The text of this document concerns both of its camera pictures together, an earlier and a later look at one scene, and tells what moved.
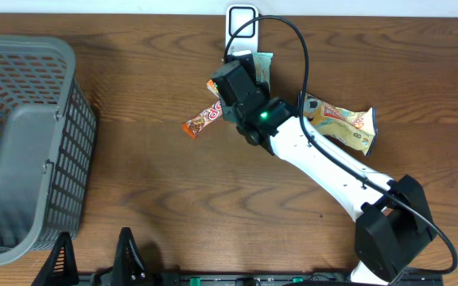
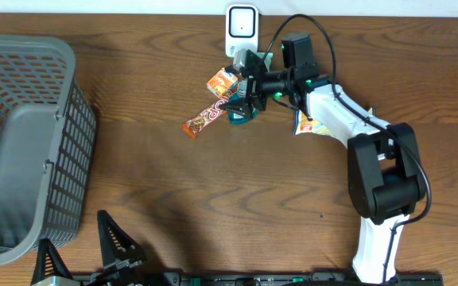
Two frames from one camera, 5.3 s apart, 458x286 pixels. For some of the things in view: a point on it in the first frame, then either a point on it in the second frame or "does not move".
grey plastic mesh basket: x=35 y=132 does not move
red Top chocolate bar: x=195 y=125 does not move
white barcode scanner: x=245 y=41 does not move
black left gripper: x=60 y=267 to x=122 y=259
